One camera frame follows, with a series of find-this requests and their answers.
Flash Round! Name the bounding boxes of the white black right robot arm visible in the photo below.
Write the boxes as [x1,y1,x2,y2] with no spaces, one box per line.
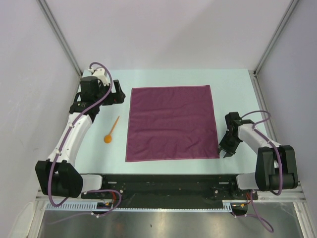
[218,110,299,199]

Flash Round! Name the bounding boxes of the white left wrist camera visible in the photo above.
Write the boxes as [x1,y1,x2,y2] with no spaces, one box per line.
[88,67,109,86]

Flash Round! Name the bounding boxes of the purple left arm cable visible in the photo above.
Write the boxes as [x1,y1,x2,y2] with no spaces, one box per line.
[47,62,122,219]

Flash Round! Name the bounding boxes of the aluminium frame post right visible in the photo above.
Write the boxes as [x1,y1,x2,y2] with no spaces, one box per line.
[252,0,301,77]

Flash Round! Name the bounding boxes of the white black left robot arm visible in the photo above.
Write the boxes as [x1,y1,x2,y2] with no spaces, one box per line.
[35,76,125,198]

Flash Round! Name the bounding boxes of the aluminium frame rail front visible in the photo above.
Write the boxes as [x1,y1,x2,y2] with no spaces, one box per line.
[34,180,305,203]

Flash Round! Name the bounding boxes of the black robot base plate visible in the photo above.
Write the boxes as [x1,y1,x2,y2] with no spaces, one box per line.
[81,174,251,208]

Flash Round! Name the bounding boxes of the aluminium frame post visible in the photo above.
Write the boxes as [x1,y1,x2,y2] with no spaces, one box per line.
[252,0,301,77]
[36,0,82,77]

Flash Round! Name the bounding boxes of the aluminium frame post left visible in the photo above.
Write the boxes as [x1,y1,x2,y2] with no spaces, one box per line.
[36,0,82,77]

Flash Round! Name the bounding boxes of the purple satin napkin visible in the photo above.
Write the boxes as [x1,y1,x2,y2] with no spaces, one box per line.
[126,85,219,162]

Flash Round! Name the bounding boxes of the light blue cable duct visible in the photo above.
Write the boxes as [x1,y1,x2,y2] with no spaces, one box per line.
[45,200,251,213]

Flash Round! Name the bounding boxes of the orange plastic spoon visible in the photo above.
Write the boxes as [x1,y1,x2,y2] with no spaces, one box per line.
[104,116,120,144]

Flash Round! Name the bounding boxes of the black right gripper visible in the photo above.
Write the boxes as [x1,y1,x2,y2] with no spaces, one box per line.
[217,130,241,157]

